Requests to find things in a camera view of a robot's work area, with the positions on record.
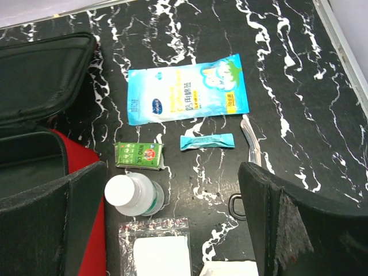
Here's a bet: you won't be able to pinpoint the small teal sachet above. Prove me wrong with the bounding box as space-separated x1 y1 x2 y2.
179 133 235 151

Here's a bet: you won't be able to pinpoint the red black medicine case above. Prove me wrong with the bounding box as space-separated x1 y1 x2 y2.
0 32 108 276

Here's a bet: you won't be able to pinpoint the white gauze pad pack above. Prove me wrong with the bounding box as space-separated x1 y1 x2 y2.
200 260 259 276

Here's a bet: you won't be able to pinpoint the black handled scissors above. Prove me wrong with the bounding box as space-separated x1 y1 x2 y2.
228 114 262 221

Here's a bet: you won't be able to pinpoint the white bottle green label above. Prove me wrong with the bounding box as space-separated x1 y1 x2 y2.
104 172 165 217

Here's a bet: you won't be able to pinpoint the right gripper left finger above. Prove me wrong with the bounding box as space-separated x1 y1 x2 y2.
1 162 106 275

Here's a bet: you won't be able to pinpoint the green wind oil box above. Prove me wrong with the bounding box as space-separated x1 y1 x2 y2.
114 142 164 170

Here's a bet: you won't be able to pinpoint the gauze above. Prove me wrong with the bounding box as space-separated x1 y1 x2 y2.
118 217 193 275

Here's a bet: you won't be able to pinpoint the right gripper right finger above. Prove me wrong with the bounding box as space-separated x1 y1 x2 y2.
238 162 367 275

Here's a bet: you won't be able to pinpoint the blue cotton swab bag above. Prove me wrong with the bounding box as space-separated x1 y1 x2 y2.
127 54 250 125

